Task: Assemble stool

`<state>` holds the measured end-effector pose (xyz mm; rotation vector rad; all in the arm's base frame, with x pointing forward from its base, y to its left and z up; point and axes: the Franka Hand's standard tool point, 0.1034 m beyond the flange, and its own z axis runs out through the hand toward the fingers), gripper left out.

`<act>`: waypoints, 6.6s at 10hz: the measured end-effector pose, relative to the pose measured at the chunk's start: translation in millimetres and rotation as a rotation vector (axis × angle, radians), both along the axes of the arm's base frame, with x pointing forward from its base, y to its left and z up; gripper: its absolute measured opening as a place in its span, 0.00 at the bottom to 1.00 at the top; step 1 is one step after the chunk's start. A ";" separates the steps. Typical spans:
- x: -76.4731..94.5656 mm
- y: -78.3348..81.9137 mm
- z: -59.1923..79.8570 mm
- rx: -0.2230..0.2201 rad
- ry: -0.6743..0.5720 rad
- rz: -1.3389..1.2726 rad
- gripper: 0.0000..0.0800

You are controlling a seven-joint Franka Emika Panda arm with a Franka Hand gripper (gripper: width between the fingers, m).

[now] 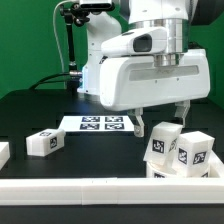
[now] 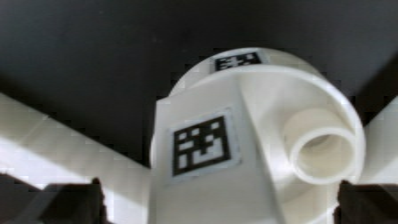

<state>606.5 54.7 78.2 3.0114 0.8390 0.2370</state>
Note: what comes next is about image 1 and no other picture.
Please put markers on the white left wall barrier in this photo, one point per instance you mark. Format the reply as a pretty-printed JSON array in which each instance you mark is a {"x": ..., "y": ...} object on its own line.
[{"x": 4, "y": 153}]

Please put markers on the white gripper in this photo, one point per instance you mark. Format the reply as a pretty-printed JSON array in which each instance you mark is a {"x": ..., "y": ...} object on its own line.
[{"x": 132, "y": 78}]

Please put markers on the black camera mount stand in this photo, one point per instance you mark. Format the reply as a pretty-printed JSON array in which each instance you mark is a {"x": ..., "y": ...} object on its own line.
[{"x": 73, "y": 15}]

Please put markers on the camera on mount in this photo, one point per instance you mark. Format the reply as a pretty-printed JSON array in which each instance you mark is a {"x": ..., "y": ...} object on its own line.
[{"x": 97, "y": 5}]

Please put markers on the white front wall barrier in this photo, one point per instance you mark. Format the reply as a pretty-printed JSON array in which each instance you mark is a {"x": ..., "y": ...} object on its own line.
[{"x": 112, "y": 191}]

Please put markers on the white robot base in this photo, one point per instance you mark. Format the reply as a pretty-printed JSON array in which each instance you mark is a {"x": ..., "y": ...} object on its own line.
[{"x": 100, "y": 28}]

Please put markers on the white sheet with tags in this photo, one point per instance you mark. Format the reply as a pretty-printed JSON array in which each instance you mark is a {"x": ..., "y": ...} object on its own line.
[{"x": 96, "y": 124}]

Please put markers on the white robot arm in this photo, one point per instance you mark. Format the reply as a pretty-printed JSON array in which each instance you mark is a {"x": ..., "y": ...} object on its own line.
[{"x": 177, "y": 16}]

